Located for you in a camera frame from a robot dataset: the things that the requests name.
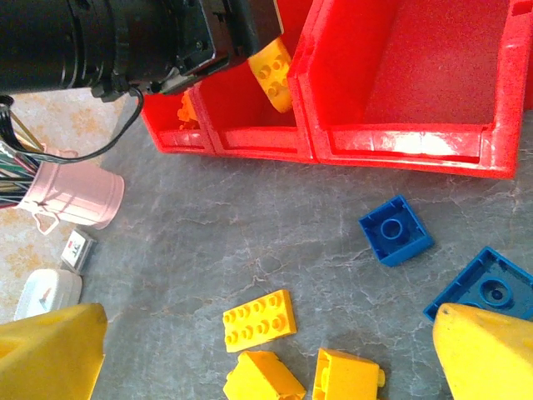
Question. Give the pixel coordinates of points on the long orange pegged lego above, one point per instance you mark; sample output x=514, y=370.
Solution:
x=185, y=112

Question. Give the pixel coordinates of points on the yellow sloped lego brick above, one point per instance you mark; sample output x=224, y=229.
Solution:
x=264, y=377
x=345, y=375

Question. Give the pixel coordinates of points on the red plastic bin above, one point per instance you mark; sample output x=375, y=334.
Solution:
x=175, y=141
x=416, y=83
x=250, y=141

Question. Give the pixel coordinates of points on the small grey printed box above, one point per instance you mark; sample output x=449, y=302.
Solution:
x=78, y=251

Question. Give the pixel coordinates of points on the pink metal cup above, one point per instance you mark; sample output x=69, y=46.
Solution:
x=79, y=196

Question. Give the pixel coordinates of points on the green pencil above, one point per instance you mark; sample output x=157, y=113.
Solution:
x=14, y=168

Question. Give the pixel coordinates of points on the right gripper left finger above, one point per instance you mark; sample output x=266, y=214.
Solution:
x=46, y=358

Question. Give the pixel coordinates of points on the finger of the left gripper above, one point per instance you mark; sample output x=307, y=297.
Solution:
x=264, y=23
x=227, y=29

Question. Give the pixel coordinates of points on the yellow pencil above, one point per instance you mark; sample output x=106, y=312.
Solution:
x=27, y=132

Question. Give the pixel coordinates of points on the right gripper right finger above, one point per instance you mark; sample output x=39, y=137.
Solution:
x=491, y=362

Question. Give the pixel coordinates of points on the blue lego brick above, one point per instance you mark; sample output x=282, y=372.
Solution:
x=487, y=283
x=395, y=233

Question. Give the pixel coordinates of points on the flat yellow eight-stud lego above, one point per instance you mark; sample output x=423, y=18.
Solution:
x=260, y=321

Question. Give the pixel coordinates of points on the white plastic device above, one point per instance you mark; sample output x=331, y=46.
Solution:
x=48, y=293

